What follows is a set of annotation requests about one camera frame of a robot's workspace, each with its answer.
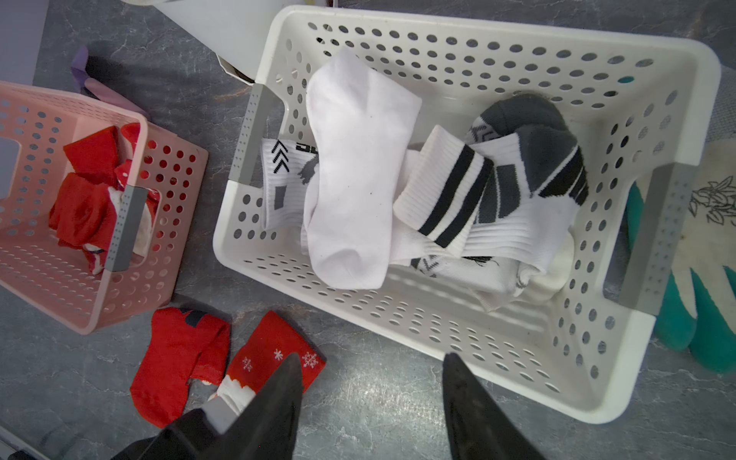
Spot white sport sock grey toe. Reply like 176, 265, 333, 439
463, 93, 588, 296

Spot white perforated plastic basket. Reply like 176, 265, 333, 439
213, 7, 721, 424

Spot green white garden glove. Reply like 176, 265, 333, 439
623, 62, 736, 375

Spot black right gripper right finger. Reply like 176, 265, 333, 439
442, 353, 544, 459

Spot purple object behind basket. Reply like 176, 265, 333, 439
70, 45, 150, 119

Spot white sport sock grey heel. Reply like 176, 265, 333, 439
261, 139, 319, 229

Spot pink perforated plastic basket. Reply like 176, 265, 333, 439
1, 82, 208, 335

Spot white sock two black stripes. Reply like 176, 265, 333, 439
303, 50, 422, 289

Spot plain red sock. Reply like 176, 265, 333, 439
130, 308, 231, 429

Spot white striped ankle sock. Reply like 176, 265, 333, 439
393, 126, 495, 258

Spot white plant pot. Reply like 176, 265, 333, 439
124, 0, 301, 85

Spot red santa sock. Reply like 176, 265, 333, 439
201, 312, 326, 434

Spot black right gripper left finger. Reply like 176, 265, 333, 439
199, 354, 303, 459

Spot white ankle sock black stripes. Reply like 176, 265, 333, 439
409, 234, 574, 312

